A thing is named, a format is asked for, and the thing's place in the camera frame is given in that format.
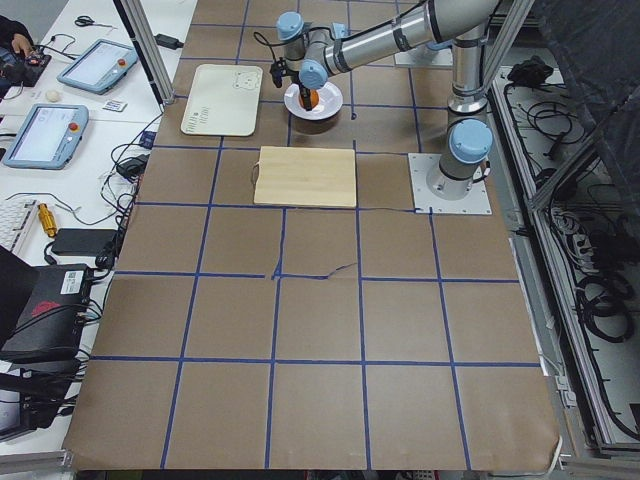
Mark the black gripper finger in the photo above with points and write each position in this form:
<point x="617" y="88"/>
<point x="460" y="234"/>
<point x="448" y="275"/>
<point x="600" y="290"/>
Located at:
<point x="306" y="98"/>

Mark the orange fruit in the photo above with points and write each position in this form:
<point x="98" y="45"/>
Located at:
<point x="315" y="98"/>

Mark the white round plate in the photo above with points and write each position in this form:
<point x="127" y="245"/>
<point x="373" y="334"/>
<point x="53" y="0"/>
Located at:
<point x="329" y="104"/>

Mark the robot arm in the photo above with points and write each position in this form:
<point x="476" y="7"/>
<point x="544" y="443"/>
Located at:
<point x="391" y="109"/>

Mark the cream bear tray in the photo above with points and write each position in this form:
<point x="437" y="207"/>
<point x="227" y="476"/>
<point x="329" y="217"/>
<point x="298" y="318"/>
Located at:
<point x="223" y="101"/>

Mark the bamboo cutting board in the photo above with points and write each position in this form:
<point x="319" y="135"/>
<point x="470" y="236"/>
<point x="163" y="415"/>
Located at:
<point x="308" y="177"/>

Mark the blue teach pendant far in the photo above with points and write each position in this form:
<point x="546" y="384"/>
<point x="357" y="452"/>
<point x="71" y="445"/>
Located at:
<point x="100" y="67"/>

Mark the blue teach pendant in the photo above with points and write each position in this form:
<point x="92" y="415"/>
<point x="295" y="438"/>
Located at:
<point x="48" y="137"/>
<point x="100" y="67"/>

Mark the blue teach pendant near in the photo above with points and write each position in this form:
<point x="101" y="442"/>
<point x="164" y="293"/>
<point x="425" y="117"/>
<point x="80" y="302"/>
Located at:
<point x="48" y="137"/>

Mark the black power adapter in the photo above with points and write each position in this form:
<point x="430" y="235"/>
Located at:
<point x="83" y="242"/>

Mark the gold metal cylinder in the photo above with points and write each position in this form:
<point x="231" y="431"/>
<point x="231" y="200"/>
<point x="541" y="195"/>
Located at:
<point x="47" y="220"/>

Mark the black mini computer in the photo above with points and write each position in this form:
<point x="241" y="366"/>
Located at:
<point x="41" y="310"/>

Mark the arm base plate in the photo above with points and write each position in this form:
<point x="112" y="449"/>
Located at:
<point x="434" y="193"/>
<point x="427" y="56"/>

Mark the aluminium frame post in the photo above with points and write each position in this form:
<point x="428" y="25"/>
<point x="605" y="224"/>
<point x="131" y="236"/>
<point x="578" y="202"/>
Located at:
<point x="133" y="17"/>

